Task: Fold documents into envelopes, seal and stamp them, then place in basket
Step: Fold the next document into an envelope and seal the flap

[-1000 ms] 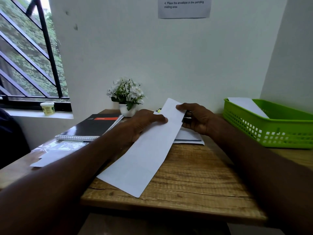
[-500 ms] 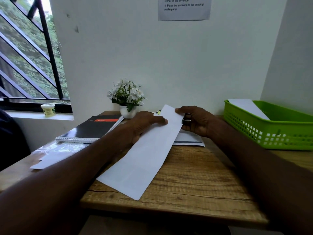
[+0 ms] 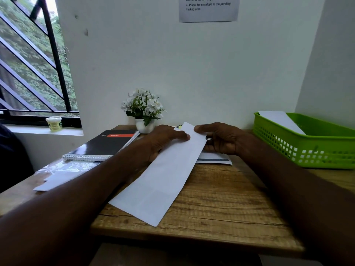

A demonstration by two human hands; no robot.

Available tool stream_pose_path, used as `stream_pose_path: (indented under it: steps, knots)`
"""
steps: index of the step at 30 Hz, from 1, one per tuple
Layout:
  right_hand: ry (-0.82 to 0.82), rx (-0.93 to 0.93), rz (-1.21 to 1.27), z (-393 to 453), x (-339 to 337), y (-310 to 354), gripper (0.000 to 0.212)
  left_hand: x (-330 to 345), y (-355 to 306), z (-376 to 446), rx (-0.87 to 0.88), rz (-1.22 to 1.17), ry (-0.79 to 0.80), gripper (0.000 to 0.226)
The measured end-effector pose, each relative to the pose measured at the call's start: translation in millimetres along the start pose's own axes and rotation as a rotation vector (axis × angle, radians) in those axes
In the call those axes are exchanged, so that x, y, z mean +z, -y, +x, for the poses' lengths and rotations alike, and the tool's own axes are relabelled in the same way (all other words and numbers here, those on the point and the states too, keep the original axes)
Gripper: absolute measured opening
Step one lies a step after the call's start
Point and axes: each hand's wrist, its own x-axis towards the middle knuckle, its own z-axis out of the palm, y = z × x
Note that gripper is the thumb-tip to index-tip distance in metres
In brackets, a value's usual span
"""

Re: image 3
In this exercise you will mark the person's right hand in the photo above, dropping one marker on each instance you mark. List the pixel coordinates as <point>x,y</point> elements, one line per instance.
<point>224,138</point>

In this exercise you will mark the person's left hand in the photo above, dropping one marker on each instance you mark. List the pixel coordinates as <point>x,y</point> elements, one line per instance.
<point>161,141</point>

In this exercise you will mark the grey lined printed document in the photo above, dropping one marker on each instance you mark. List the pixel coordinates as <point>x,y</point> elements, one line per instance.
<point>216,159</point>

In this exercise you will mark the white envelope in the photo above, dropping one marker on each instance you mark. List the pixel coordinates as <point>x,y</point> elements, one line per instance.
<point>280,120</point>
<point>161,185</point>

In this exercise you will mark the clear plastic sleeve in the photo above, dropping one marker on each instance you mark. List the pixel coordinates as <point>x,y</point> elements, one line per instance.
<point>69,166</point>

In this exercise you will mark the green plastic basket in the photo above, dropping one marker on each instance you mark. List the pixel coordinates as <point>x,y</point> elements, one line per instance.
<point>319,149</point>

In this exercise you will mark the stack of white envelopes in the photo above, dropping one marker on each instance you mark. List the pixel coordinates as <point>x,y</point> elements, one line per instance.
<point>55,181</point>

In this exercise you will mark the person's right forearm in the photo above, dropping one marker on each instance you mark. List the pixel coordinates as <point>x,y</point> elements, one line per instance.
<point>302,199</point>

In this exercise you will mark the person's left forearm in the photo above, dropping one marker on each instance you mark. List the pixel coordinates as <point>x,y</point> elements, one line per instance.
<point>63,202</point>

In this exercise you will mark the white flower plant in pot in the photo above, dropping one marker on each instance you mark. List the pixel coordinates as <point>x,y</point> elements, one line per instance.
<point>144,105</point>

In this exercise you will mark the black spiral notebook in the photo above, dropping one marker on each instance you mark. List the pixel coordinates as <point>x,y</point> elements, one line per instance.
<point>108,144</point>

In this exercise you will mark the small cream jar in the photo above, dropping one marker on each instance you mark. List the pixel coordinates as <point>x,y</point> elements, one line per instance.
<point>54,124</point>

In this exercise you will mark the white window sill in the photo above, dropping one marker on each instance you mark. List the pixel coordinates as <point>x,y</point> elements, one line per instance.
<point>44,130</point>

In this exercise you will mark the paper notice sheet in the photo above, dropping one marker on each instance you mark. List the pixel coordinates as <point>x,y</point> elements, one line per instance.
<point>209,11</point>

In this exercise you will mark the black window grille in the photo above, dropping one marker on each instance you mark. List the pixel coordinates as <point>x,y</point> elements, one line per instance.
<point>55,66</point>

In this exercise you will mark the black backpack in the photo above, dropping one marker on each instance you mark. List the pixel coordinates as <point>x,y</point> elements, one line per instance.
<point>14,157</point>

